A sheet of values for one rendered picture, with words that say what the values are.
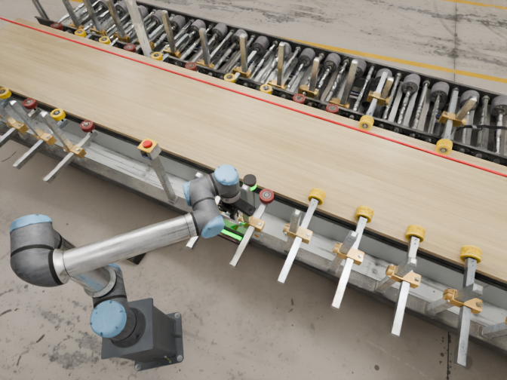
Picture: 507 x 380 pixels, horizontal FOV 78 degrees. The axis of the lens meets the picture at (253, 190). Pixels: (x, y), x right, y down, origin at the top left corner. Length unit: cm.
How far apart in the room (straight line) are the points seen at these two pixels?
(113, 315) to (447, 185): 181
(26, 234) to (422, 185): 179
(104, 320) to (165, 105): 132
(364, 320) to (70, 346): 203
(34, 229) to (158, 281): 146
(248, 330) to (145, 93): 178
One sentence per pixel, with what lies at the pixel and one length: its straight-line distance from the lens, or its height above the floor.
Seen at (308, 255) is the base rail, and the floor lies 70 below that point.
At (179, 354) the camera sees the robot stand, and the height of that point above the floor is 2.
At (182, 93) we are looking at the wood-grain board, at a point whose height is 90.
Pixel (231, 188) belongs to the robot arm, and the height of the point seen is 133.
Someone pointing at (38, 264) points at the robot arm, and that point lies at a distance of 115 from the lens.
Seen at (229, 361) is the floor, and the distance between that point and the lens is 236.
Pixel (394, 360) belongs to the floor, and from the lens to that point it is 251.
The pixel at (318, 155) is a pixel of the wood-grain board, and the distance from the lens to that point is 187.
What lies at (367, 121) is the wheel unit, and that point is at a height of 98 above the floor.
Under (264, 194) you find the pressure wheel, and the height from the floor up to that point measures 90.
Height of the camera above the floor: 234
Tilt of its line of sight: 58 degrees down
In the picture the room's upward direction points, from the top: 2 degrees counter-clockwise
